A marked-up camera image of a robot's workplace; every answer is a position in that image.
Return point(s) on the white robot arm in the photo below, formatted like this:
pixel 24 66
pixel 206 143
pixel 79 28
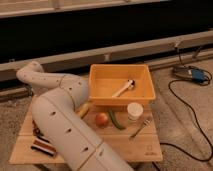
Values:
pixel 53 111

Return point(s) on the yellow plastic bin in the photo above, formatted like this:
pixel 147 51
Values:
pixel 106 79

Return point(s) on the white brush in bin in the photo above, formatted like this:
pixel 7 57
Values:
pixel 127 86

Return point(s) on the green chili pepper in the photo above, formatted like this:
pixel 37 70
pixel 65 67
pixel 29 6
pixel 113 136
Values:
pixel 114 120

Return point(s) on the yellow corn cob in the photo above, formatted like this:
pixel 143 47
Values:
pixel 84 109

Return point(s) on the white plastic jar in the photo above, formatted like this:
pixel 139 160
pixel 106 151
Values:
pixel 135 110

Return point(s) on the metal fork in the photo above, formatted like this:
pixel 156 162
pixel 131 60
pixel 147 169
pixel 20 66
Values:
pixel 144 124

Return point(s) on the brown pine cone toy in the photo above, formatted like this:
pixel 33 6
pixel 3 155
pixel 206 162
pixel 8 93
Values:
pixel 36 130

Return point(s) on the blue power device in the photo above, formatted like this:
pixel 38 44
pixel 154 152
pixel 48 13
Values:
pixel 189 73

